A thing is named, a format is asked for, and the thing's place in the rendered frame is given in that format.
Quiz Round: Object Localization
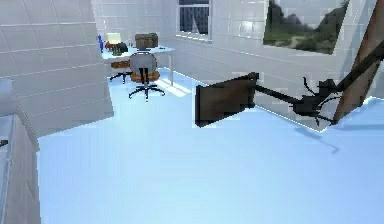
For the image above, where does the white cupboard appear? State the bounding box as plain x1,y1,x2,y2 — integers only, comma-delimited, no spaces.
0,112,42,224

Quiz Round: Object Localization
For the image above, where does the brown flat panel on bar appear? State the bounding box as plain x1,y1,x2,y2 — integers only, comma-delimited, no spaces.
194,71,303,129

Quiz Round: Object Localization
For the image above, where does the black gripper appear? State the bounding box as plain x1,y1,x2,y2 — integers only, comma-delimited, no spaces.
291,76,340,127

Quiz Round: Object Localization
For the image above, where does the white framed window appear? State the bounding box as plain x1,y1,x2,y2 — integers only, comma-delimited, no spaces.
175,0,213,43

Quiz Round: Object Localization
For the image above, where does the pale shade table lamp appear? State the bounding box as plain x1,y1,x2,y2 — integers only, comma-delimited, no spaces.
105,32,122,46

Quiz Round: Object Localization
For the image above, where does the dark green lump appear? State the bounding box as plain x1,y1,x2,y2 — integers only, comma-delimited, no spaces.
111,41,130,57

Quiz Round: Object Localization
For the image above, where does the brown briefcase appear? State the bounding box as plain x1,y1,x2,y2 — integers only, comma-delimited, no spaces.
134,32,160,50

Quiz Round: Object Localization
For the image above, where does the white desk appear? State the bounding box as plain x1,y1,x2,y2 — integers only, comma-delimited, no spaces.
101,44,176,87

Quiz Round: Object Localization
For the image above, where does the grey office chair orange seat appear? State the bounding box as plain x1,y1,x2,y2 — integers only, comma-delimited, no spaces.
127,51,167,102

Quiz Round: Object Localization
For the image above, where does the framed landscape picture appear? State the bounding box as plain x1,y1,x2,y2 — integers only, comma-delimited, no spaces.
262,0,351,56

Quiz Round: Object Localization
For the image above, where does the brown office chair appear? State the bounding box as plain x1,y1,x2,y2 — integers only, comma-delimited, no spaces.
108,59,134,85

